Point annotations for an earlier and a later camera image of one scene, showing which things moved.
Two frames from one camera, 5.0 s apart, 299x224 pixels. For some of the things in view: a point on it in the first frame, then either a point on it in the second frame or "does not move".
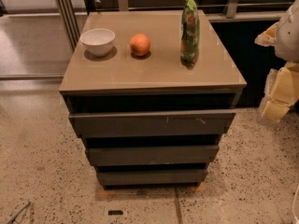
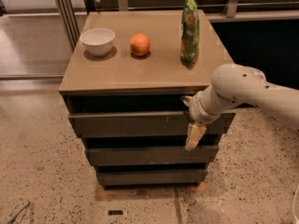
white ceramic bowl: x=98 y=41 does not move
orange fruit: x=139 y=44 does not move
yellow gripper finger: x=284 y=93 to x=194 y=133
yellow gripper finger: x=268 y=37 to x=188 y=100
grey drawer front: x=152 y=122 does not move
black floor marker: x=115 y=212 does not move
